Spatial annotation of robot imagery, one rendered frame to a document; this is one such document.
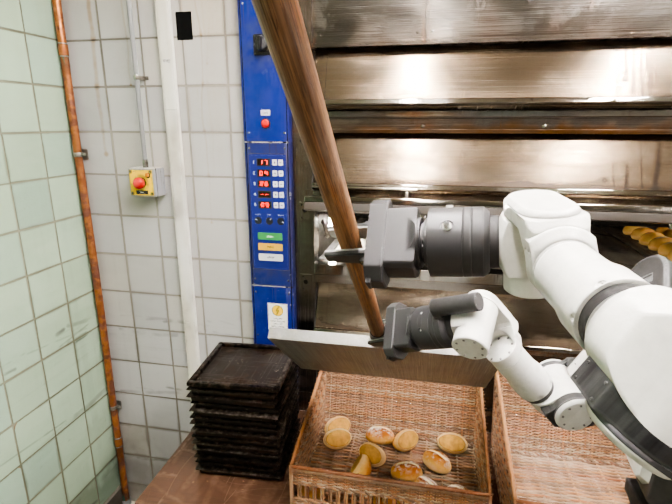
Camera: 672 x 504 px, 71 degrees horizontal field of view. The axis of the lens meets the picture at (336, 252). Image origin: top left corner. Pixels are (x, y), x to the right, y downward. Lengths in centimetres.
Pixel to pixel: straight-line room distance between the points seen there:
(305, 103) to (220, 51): 134
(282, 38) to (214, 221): 145
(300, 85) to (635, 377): 32
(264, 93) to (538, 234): 124
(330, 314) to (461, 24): 103
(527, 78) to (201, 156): 108
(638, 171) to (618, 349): 131
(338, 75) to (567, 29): 68
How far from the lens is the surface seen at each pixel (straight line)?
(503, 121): 158
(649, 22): 170
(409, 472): 161
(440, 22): 161
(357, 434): 181
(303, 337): 116
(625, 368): 39
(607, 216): 152
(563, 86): 160
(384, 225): 61
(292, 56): 37
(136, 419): 231
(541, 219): 53
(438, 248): 58
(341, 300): 172
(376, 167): 158
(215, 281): 184
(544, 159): 161
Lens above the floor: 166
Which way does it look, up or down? 15 degrees down
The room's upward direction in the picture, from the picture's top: straight up
